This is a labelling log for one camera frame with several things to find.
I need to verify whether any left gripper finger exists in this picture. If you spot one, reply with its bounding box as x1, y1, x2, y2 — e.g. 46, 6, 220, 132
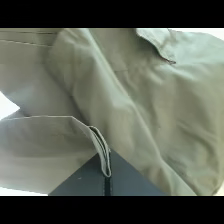
48, 152, 107, 197

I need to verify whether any olive green shirt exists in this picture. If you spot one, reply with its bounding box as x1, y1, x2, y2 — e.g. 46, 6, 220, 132
0, 27, 224, 197

